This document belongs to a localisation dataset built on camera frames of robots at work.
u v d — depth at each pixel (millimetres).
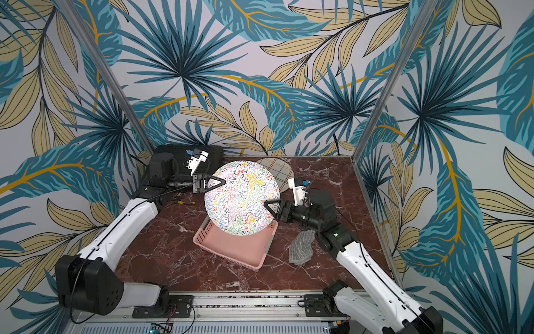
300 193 641
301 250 816
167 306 689
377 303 433
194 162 663
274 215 623
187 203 1001
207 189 673
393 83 872
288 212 606
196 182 629
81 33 719
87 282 391
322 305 733
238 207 698
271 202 663
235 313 733
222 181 690
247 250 852
